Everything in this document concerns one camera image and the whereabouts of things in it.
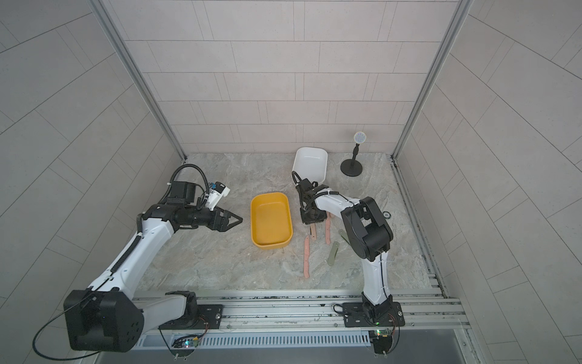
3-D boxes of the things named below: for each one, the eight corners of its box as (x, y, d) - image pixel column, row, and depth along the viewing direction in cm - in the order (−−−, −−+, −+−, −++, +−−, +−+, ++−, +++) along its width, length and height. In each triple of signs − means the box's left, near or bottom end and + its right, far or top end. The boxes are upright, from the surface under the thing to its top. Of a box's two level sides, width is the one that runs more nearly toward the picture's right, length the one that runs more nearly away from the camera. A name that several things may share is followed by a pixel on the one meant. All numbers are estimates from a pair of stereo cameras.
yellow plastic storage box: (247, 251, 87) (244, 244, 82) (255, 199, 102) (253, 192, 98) (291, 251, 87) (291, 245, 83) (293, 199, 102) (293, 192, 98)
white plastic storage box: (292, 183, 108) (291, 175, 103) (293, 155, 120) (292, 147, 115) (328, 183, 108) (329, 175, 103) (325, 156, 120) (326, 147, 115)
